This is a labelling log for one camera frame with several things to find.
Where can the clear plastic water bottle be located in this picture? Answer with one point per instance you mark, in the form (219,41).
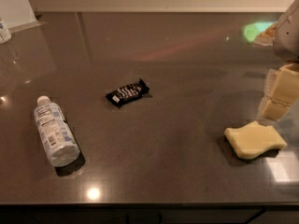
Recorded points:
(56,136)

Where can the black rxbar chocolate wrapper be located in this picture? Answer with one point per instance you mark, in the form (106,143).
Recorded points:
(128,93)

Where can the white bottle at left edge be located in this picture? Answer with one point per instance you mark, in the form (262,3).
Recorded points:
(5,34)

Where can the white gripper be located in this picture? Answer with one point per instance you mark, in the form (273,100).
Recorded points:
(288,37)

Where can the green orange object on counter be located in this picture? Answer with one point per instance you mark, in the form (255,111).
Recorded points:
(260,33)

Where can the yellow sponge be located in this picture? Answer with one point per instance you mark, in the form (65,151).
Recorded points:
(253,140)

